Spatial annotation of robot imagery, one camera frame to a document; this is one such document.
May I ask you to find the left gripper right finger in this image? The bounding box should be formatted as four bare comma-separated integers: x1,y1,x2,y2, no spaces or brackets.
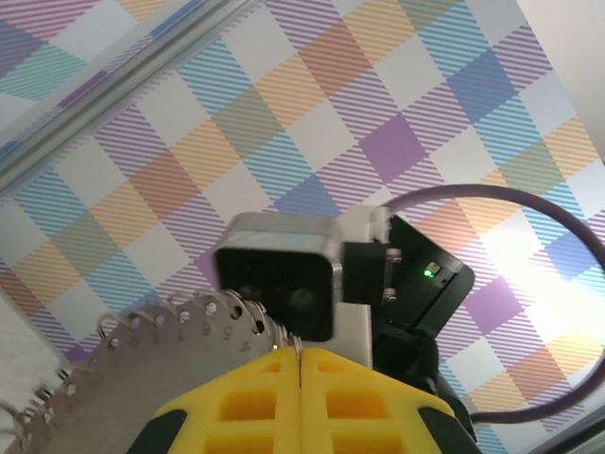
301,347,481,454

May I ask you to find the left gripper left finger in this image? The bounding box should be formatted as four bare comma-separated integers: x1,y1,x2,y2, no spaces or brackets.
123,347,303,454

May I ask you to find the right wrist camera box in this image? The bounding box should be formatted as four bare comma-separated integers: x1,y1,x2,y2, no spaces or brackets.
215,211,346,342

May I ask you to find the aluminium corner post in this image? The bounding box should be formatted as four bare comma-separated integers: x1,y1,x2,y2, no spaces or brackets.
0,0,251,190

